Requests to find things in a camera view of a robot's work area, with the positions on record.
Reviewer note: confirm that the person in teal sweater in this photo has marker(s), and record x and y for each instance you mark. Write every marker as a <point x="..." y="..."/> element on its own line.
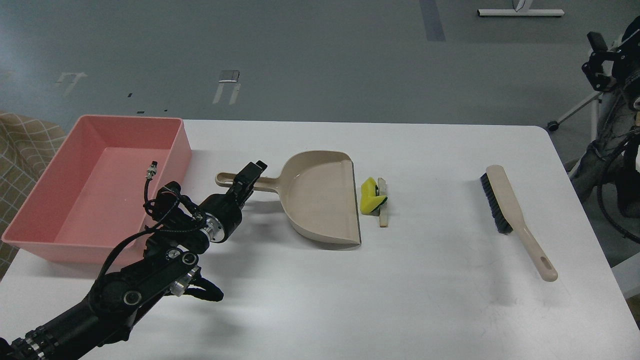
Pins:
<point x="616" y="120"/>

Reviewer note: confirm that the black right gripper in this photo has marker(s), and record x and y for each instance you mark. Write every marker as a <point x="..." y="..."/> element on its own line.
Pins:
<point x="626" y="70"/>

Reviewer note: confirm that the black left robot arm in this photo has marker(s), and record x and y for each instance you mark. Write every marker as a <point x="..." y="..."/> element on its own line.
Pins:
<point x="160" y="261"/>

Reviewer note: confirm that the white office chair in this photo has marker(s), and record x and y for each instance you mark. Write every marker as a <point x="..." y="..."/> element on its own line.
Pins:
<point x="593" y="101"/>

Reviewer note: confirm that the yellow green sponge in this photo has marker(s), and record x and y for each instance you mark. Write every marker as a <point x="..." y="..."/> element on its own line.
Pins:
<point x="373" y="195"/>

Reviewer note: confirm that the beige plastic dustpan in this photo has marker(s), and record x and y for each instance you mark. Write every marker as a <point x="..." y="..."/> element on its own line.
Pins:
<point x="317" y="192"/>

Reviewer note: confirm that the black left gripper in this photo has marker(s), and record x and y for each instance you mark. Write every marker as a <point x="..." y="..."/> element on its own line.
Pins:
<point x="223" y="212"/>

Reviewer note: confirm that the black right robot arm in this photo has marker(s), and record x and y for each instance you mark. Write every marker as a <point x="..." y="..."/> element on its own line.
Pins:
<point x="622" y="171"/>

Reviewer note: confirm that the beige checkered cloth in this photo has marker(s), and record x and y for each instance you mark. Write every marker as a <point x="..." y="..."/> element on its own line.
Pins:
<point x="27" y="146"/>

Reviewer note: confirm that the pink plastic bin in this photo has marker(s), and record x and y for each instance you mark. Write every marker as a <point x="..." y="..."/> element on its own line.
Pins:
<point x="91" y="195"/>

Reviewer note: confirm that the small beige stick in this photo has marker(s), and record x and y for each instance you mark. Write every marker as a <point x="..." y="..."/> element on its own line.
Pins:
<point x="382" y="210"/>

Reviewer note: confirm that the beige hand brush black bristles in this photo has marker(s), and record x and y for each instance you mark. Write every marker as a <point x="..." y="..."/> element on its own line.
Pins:
<point x="508" y="217"/>

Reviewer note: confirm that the white table base bar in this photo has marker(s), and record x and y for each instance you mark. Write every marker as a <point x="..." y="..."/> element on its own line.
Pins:
<point x="520" y="9"/>

